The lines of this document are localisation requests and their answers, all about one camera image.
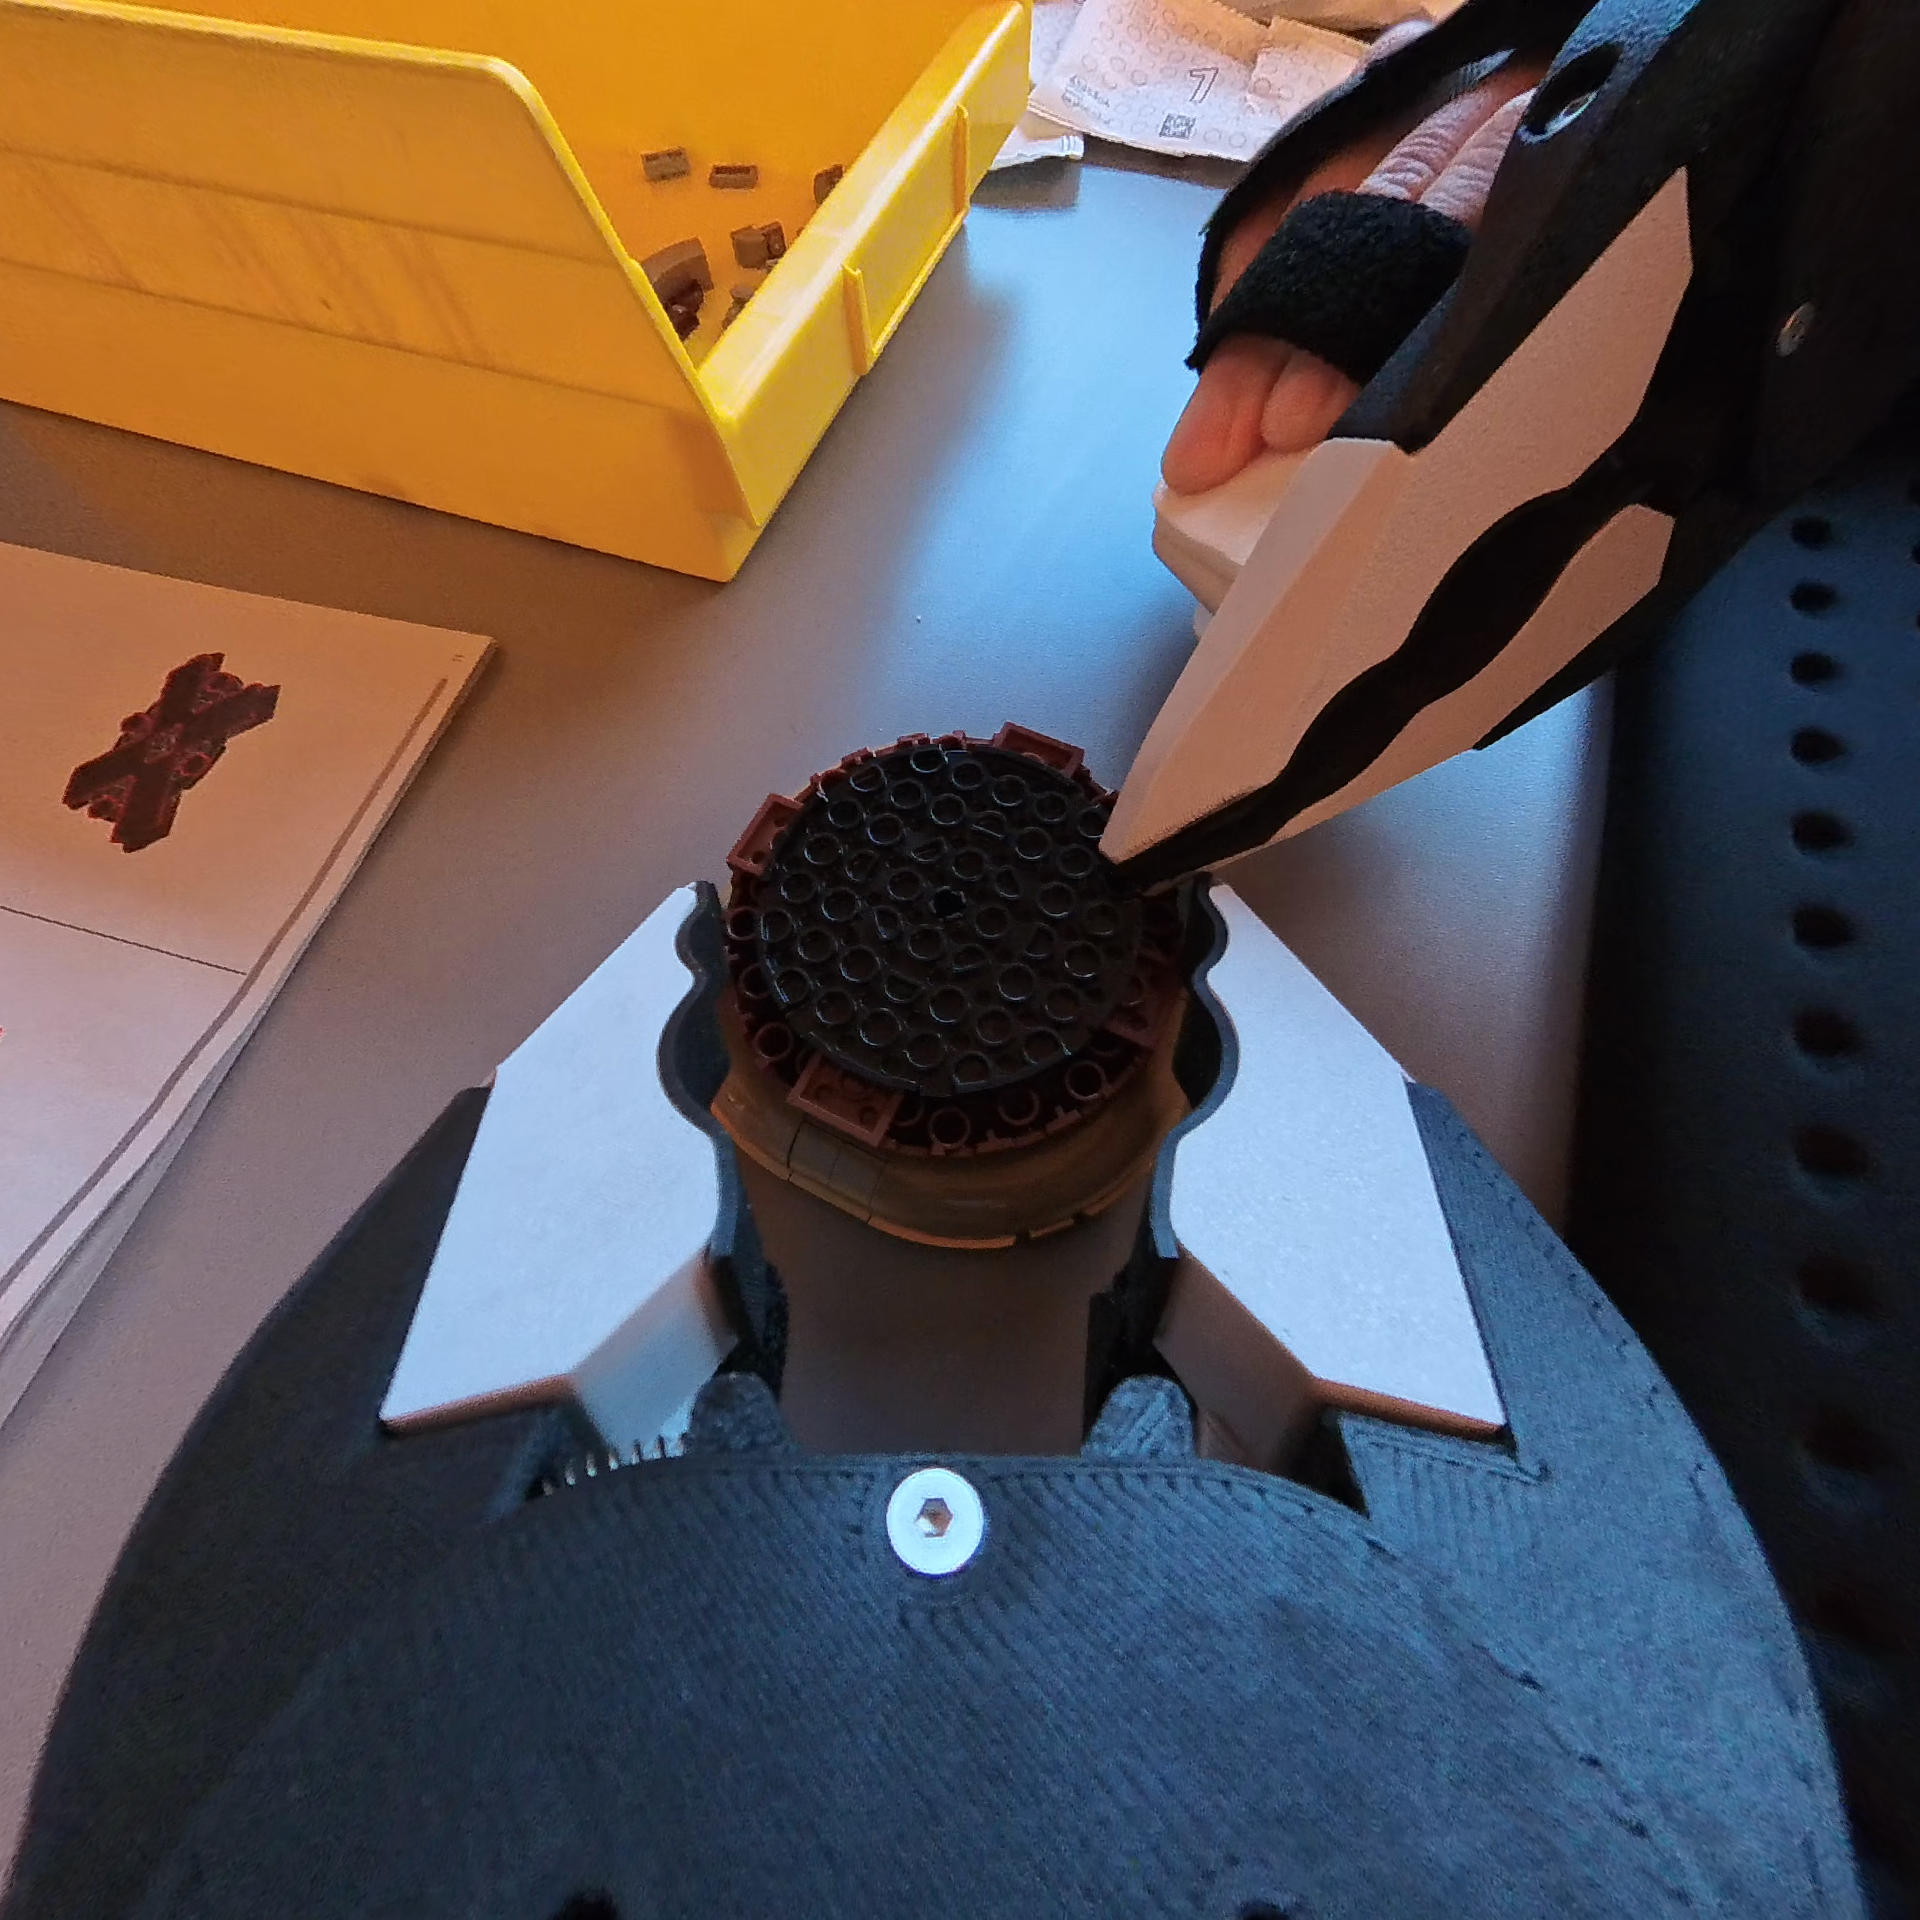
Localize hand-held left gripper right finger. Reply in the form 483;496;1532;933
1090;879;1504;1472

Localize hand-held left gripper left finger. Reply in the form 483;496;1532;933
376;879;785;1450

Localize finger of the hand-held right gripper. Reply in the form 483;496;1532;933
1101;169;1699;864
1132;501;1675;879

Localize round toy brick model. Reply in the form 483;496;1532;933
704;726;1202;1252

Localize yellow plastic bin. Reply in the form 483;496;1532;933
0;0;1034;579

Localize person's right forearm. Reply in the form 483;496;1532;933
1800;0;1920;197

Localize person's right hand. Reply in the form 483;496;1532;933
1167;47;1547;496

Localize white paper napkin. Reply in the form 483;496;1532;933
1156;443;1326;634

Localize black dotted mat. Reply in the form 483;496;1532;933
1569;477;1920;1920

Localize open instruction booklet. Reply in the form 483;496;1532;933
0;539;495;1428

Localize scattered loose toy bricks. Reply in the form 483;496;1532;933
631;141;845;336

